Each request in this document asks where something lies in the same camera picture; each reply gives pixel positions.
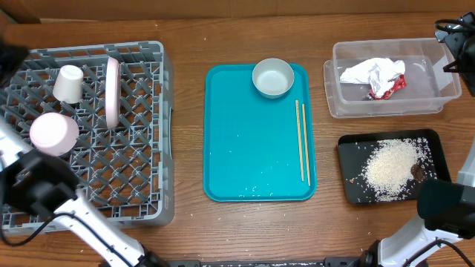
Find white paper cup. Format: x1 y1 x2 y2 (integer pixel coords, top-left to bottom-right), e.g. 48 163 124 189
53 65 83 104

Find red snack wrapper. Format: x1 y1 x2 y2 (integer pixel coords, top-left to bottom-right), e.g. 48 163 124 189
367 74 407 100

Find white napkin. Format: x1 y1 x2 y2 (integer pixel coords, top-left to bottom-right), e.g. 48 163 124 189
339 58 406 97

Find small pink bowl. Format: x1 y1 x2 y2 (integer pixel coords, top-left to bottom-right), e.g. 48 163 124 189
29 112 79 156

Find large pink plate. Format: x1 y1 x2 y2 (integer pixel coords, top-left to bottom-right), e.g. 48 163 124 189
105 57 121 129

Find brown food scrap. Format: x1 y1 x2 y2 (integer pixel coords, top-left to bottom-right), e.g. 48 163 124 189
410 165 426 182

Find grey small saucer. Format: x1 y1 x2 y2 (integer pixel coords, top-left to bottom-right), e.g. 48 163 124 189
252 58 295 99

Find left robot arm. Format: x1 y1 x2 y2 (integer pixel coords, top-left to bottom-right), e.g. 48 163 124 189
1 41 174 266

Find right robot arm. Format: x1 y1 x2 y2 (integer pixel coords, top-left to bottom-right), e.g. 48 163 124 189
350 148 474 266

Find clear plastic waste bin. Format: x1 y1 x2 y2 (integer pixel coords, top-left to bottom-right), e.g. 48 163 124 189
324 38 462 119

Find black rectangular tray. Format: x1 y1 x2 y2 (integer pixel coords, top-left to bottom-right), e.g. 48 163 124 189
336 128 454 205

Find scattered rice grains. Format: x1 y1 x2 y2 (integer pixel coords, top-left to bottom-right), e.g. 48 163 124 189
348 136 442 203

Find grey plastic dish rack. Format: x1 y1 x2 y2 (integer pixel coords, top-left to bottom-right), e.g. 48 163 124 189
1 41 174 227

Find teal plastic serving tray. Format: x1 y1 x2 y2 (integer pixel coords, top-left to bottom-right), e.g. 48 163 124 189
203 64 318 202

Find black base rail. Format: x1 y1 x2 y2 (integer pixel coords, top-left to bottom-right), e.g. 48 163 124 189
166 257 359 267

